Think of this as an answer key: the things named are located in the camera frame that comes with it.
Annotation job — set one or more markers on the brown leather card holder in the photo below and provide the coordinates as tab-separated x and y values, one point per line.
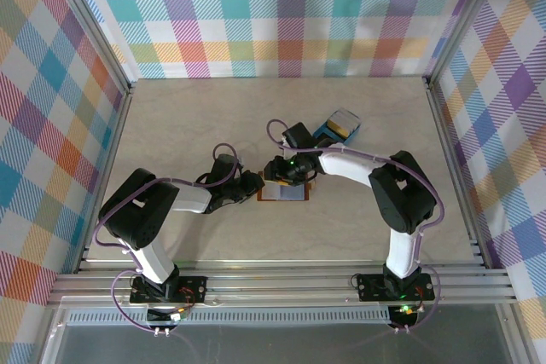
273	193

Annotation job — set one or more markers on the gold card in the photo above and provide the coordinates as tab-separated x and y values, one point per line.
335	127

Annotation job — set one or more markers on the stack of cards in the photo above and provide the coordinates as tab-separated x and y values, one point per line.
347	121

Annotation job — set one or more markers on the blue plastic card tray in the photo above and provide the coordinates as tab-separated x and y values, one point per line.
350	138

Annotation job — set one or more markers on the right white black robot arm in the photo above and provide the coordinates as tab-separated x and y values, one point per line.
341	165

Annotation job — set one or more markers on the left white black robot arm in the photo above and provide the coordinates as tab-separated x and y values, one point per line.
189	202

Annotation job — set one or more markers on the grey metal panel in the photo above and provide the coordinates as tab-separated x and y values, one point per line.
277	344

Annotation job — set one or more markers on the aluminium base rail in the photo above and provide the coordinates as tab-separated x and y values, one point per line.
277	285

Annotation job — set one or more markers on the aluminium side rail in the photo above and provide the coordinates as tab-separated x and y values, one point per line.
116	142
442	125

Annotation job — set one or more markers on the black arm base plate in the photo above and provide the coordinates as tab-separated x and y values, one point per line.
202	283
366	293

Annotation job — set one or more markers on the aluminium frame post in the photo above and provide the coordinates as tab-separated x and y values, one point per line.
100	38
462	19

